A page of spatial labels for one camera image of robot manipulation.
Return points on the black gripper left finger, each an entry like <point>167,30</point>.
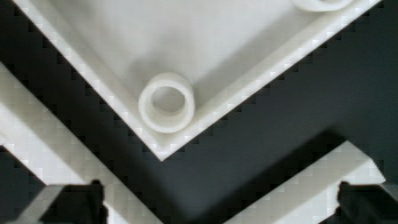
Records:
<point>68,204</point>

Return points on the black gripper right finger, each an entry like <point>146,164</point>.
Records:
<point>366,204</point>

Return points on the white square tabletop part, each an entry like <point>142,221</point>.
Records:
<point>227,42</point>

